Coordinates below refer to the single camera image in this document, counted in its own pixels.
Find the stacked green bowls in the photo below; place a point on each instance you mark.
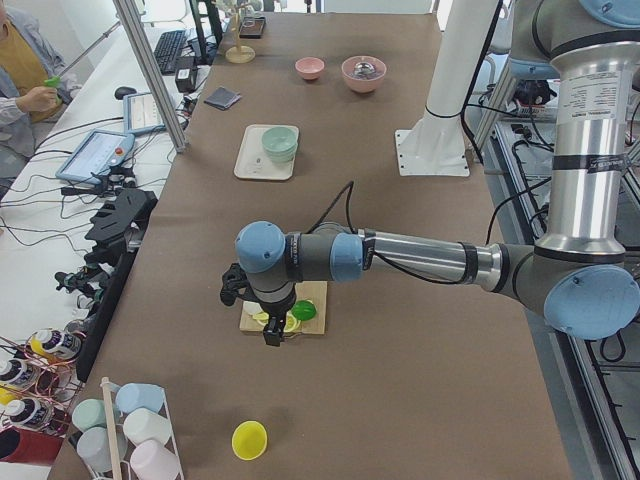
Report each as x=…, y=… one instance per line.
x=280, y=143

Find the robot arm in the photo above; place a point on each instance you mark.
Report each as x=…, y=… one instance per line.
x=573, y=275

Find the small pink bowl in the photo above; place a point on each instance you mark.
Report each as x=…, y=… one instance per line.
x=309, y=68

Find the grey folded cloth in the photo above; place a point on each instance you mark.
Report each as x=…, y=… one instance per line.
x=222, y=98

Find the cup rack with pastel cups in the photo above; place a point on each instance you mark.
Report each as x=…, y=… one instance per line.
x=127, y=433

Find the aluminium frame post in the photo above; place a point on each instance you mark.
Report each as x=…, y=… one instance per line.
x=129, y=16

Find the large pink bowl with ice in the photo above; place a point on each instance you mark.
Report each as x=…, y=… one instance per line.
x=362, y=86

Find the person in grey jacket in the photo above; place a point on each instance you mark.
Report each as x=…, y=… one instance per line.
x=35, y=88

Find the lemon slice front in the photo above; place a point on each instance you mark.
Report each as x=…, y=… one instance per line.
x=291, y=324

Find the black keyboard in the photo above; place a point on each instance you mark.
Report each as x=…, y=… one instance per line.
x=168, y=49

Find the teach pendant near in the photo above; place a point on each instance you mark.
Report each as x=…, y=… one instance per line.
x=96, y=155

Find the computer mouse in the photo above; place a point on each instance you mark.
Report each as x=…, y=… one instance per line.
x=123, y=91

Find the bottles in copper rack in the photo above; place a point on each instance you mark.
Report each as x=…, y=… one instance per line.
x=39, y=386

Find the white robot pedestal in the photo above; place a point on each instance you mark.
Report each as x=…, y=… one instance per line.
x=435, y=145

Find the green lime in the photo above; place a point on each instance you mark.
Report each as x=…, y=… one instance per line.
x=304, y=310

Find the cream serving tray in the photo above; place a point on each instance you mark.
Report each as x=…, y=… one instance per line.
x=253, y=163

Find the wooden cutting board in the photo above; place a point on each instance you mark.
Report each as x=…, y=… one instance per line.
x=315, y=291

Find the white steamed bun toy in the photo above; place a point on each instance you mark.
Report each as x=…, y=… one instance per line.
x=252, y=308

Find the yellow plastic cup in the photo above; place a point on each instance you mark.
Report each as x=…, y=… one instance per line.
x=249, y=440

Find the teach pendant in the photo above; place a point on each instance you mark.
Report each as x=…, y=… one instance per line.
x=141, y=114
x=96, y=155

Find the teach pendant far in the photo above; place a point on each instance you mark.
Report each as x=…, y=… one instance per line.
x=141, y=114

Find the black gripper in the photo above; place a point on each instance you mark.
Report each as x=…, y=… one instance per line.
x=274, y=313

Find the wooden mug tree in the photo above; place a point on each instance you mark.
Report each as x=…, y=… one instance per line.
x=237, y=12

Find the black tool stand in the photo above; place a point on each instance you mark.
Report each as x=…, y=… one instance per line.
x=117, y=231

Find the dark tray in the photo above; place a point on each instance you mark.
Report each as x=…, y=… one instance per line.
x=252, y=28

